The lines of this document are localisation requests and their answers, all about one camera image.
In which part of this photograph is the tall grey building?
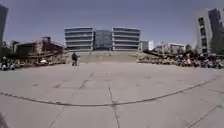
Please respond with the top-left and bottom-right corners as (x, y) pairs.
(194, 7), (224, 56)

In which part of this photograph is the grey concrete slab plaza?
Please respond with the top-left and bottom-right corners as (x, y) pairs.
(0, 61), (224, 128)

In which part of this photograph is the person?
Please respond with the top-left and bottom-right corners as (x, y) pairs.
(71, 52), (80, 67)

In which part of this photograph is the row of parked bicycles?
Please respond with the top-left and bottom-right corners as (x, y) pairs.
(135, 53), (224, 70)
(0, 54), (68, 72)

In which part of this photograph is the pale building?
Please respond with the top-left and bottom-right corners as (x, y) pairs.
(138, 39), (155, 52)

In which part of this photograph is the brown brick building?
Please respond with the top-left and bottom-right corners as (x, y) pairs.
(13, 36), (65, 56)

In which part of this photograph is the white banded glass building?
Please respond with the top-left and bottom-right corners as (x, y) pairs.
(63, 26), (142, 53)

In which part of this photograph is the tall dark building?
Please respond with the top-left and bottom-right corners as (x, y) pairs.
(0, 3), (9, 48)

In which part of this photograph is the low white building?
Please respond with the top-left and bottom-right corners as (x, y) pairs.
(162, 42), (187, 54)

